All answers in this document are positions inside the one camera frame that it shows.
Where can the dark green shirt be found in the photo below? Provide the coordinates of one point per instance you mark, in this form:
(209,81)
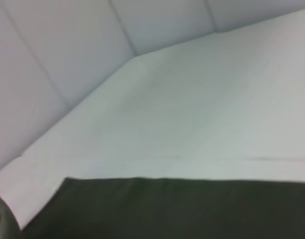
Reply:
(167,211)

